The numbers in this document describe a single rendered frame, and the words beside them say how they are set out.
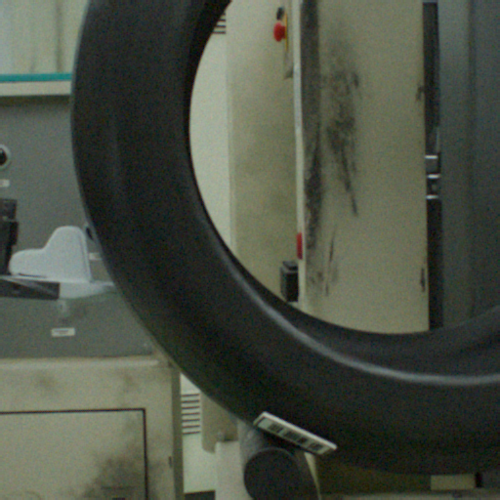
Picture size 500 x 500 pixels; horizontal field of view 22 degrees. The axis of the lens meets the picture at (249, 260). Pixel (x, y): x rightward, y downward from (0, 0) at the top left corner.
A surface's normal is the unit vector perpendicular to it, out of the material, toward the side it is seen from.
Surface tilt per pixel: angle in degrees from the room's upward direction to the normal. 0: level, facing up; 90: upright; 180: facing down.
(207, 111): 90
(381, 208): 90
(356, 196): 90
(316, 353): 99
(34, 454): 90
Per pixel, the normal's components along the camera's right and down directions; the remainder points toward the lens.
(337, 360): -0.05, 0.22
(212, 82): 0.35, 0.04
